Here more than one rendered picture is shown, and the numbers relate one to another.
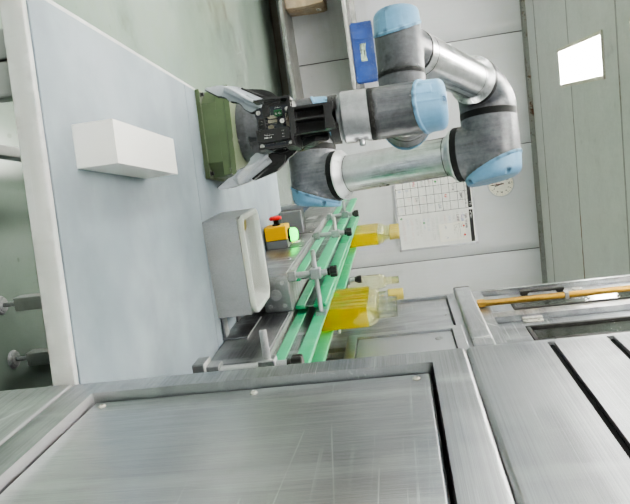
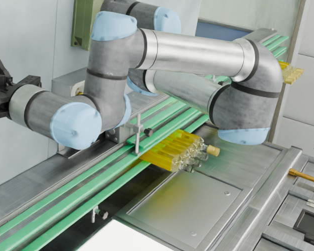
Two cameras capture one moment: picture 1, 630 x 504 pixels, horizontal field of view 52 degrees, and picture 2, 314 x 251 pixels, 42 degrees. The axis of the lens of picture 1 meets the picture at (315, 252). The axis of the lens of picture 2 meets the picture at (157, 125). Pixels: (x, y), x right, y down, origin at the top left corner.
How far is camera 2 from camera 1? 0.78 m
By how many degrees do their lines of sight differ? 27
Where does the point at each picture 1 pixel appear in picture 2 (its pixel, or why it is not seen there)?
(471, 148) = (223, 112)
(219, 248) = not seen: hidden behind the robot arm
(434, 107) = (64, 137)
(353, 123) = (16, 118)
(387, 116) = (35, 126)
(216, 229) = (59, 87)
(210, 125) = (80, 9)
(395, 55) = (93, 60)
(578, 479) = not seen: outside the picture
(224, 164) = (82, 41)
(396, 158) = (183, 87)
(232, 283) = not seen: hidden behind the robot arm
